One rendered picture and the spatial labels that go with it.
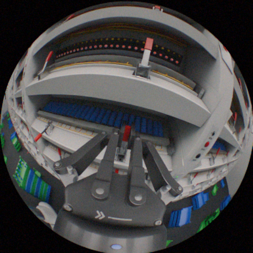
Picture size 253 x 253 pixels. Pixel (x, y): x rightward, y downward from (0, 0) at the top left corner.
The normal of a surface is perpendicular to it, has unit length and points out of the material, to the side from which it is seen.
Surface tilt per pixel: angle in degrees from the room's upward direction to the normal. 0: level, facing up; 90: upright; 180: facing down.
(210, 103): 90
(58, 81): 109
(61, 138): 19
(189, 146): 90
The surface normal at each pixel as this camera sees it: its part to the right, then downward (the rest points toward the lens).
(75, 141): 0.16, -0.61
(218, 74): -0.97, -0.22
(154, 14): -0.16, 0.76
